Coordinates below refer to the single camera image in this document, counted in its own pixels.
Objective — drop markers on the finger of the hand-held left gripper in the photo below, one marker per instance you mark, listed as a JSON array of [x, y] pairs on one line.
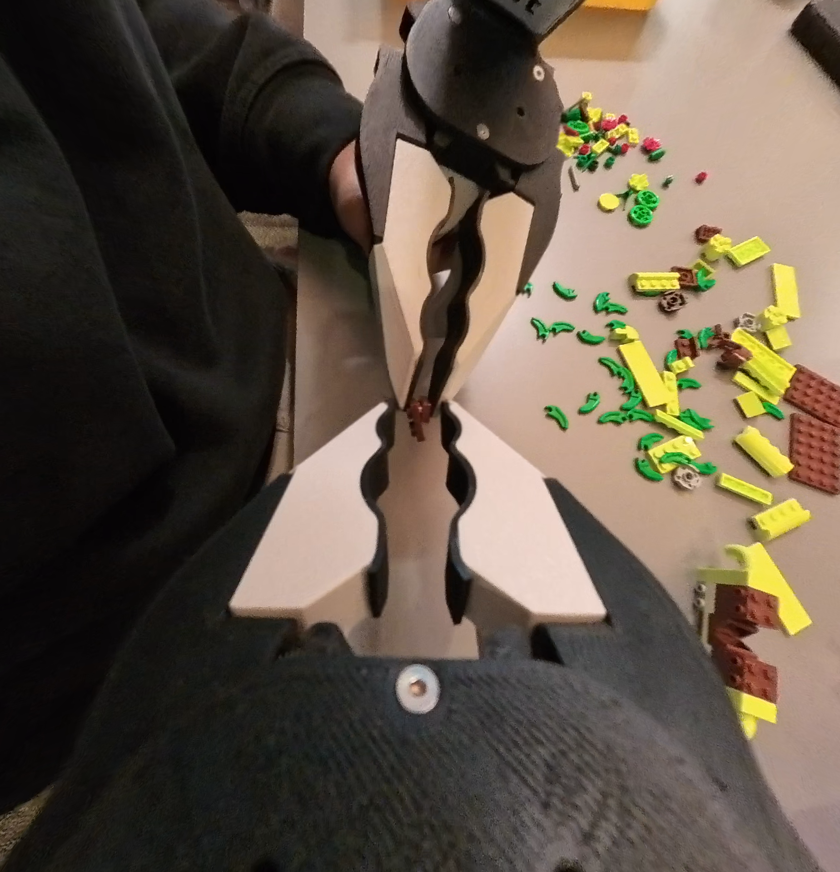
[[406, 238], [505, 272]]

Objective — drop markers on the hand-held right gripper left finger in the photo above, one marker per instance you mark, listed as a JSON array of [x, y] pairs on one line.
[[311, 545]]

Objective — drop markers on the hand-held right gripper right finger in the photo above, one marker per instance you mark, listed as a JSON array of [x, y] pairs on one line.
[[529, 545]]

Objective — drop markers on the brown square plate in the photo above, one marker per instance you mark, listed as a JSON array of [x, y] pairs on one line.
[[418, 417]]

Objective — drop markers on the person's left forearm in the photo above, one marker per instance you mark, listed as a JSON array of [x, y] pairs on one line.
[[290, 102]]

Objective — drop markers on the person's left hand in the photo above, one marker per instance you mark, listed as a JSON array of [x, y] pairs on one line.
[[345, 191]]

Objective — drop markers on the pile of small flower pieces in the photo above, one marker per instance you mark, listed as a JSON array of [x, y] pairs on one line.
[[597, 136]]

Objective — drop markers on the scattered green leaf pieces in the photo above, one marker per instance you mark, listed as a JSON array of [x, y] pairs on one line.
[[648, 470]]

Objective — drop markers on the yellow box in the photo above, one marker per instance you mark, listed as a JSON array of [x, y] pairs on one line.
[[617, 5]]

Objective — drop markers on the scattered lime green bricks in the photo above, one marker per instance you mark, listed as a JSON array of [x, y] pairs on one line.
[[641, 371]]

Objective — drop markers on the dark brown round plate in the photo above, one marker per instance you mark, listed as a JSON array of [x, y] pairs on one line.
[[672, 301]]

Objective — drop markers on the grey round plate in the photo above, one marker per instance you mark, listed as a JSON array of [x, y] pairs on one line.
[[747, 320], [687, 477]]

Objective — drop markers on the brown brick cluster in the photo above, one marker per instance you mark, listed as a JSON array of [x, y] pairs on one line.
[[726, 344]]

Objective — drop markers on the lime and brown brick assembly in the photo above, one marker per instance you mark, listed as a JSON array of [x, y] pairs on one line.
[[747, 633]]

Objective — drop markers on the person's black sweater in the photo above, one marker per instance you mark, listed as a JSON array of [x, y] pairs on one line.
[[120, 340]]

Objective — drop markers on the dark object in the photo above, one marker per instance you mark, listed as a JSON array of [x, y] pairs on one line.
[[825, 34]]

